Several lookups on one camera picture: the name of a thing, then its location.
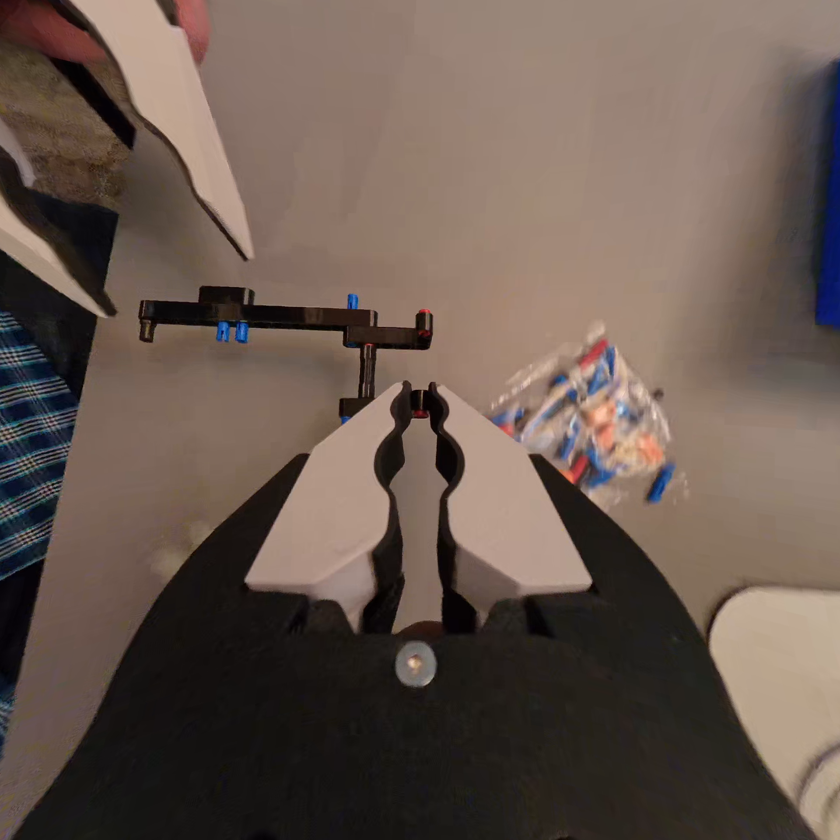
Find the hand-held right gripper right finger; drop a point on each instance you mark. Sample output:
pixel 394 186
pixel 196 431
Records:
pixel 518 525

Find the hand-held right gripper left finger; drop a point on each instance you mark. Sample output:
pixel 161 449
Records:
pixel 315 525

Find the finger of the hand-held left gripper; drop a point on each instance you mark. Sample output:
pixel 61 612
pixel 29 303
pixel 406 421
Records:
pixel 164 85
pixel 39 264

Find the black lego crank assembly red pins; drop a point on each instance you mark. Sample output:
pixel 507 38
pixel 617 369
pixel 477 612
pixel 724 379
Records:
pixel 387 337

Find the thin black lego beam blue pins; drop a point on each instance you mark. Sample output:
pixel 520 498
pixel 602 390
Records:
pixel 295 316

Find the clear bag of colourful lego pins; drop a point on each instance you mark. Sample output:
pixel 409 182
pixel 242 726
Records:
pixel 590 420

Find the blue lego pin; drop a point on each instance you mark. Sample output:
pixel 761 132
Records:
pixel 661 484

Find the person's left hand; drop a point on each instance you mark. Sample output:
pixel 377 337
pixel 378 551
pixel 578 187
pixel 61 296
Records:
pixel 39 23

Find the white stand with flat base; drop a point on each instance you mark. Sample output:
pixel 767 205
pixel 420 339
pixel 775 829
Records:
pixel 774 656

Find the blue box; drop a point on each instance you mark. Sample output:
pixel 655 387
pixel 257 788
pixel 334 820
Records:
pixel 828 197

